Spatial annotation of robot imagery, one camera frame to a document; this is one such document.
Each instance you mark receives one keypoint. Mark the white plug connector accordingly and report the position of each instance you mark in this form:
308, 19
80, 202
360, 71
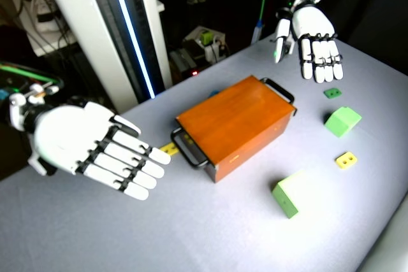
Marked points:
257, 31

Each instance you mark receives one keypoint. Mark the grey table cloth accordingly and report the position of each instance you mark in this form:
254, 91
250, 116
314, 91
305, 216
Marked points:
127, 237

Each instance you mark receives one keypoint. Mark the light green cube block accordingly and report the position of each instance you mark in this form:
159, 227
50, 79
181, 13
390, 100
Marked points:
287, 197

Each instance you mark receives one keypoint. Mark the small blue block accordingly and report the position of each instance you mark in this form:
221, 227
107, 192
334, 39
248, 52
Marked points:
213, 93

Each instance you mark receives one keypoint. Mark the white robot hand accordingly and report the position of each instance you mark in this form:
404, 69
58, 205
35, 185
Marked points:
310, 22
63, 135

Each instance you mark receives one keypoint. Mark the small dark green two-hole block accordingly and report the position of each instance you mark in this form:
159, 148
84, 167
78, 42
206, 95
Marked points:
332, 93

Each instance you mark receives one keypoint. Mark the white power strip with plugs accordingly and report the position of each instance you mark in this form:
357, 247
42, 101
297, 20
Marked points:
207, 41

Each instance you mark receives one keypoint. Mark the white column with blue light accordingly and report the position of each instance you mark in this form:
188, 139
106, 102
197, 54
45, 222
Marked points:
95, 30

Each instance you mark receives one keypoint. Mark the light green house-shaped block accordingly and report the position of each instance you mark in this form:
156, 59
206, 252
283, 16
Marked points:
342, 120

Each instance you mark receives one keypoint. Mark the small yellow two-hole block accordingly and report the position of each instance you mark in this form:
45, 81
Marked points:
346, 160

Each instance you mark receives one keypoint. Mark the orange wooden box with handles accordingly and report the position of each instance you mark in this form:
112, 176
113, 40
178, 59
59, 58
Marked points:
236, 116

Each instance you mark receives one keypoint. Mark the white device on shelf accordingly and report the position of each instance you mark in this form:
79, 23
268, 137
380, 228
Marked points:
43, 9

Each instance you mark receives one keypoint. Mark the flat yellow block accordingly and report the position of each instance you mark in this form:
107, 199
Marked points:
169, 149

